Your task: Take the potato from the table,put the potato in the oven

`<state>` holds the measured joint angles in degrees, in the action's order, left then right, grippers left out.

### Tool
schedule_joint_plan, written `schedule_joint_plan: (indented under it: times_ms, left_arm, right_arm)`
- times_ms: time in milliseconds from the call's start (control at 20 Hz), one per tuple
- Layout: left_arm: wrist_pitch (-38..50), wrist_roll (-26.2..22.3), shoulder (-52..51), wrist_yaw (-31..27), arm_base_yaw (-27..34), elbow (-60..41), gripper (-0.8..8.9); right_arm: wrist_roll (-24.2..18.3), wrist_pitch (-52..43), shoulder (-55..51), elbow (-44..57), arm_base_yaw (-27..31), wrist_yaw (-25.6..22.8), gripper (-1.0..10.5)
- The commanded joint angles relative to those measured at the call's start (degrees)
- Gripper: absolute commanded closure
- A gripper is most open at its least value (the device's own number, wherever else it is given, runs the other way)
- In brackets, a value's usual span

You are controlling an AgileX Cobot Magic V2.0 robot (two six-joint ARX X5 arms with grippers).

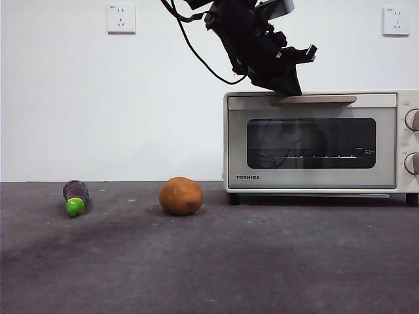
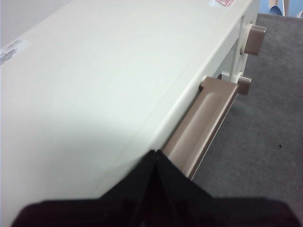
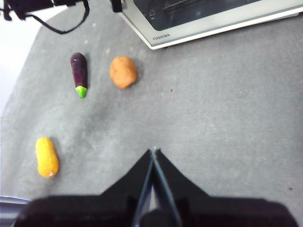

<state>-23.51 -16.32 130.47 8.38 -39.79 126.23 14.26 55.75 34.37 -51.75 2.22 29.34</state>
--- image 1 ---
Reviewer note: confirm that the cream oven timer knob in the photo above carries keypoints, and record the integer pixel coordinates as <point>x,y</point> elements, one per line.
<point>410,163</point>

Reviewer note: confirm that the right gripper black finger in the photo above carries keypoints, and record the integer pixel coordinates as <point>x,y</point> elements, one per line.
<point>291,78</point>
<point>265,76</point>

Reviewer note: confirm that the cream Toshiba toaster oven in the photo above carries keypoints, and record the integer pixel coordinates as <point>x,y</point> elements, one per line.
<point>400,140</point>

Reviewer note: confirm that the purple toy eggplant green stem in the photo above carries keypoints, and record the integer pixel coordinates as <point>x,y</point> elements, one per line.
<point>77,193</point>

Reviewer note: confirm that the brown potato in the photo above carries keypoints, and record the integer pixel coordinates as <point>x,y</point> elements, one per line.
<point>180,196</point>

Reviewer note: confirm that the white wall socket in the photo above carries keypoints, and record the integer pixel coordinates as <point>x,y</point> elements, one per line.
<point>120,19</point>
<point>395,22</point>

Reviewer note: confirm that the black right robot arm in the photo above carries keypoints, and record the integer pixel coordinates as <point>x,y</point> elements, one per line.
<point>242,29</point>

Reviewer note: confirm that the oven door with glass window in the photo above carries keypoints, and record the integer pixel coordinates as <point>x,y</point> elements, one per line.
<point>239,147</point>

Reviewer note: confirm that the cream oven temperature knob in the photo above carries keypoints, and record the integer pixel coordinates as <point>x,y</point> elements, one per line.
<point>411,119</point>

